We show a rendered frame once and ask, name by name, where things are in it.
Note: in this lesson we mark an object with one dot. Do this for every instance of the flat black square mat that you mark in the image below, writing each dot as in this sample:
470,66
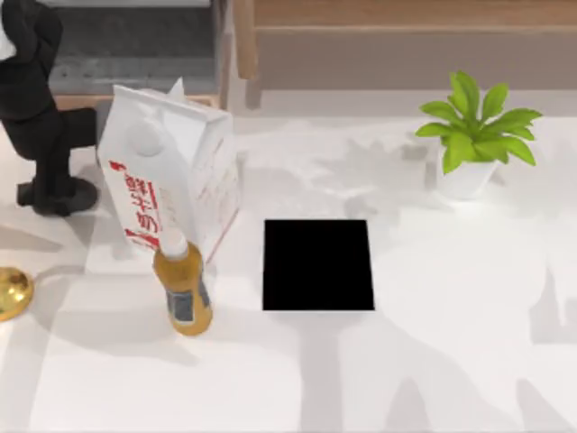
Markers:
317,266

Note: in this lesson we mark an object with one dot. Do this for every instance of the orange juice bottle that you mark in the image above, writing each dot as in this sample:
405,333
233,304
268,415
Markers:
189,288

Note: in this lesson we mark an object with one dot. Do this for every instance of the white and red milk carton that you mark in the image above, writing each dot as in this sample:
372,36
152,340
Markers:
149,180

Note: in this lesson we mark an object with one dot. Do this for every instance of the green plant in white pot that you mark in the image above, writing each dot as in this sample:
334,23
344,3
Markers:
473,135

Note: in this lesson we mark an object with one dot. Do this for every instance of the wooden open shelf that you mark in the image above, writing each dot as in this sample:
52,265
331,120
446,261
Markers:
405,49

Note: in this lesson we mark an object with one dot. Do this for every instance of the grey pierced drawer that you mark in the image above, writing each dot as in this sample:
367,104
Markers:
135,49

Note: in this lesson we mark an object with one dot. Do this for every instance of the pale wooden drawer front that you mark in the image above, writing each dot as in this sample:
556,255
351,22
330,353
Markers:
76,102

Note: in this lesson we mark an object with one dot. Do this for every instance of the black figurine trophy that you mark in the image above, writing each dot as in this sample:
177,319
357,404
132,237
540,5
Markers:
40,113

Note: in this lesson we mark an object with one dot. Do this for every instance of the gold trophy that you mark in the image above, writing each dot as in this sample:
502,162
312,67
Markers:
11,293

